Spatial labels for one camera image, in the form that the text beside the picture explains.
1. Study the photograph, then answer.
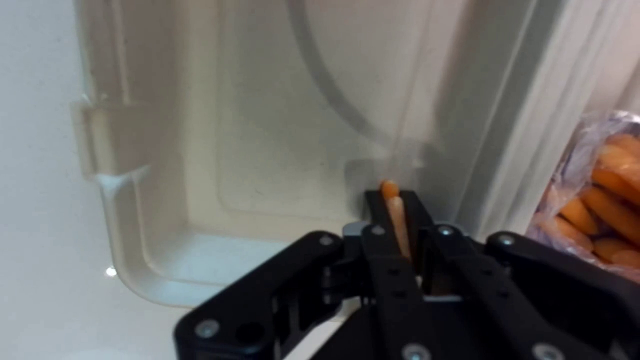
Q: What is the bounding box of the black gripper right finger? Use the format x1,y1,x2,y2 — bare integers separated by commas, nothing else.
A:
399,188,640,360

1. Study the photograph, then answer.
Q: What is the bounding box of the beige clamshell food container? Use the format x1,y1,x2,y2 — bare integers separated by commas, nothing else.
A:
69,0,640,307

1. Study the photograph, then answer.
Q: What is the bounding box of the orange baby carrot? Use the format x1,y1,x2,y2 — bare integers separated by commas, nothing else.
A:
379,178,412,258

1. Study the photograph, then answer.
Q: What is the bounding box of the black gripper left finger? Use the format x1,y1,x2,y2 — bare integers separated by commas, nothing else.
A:
174,188,429,360

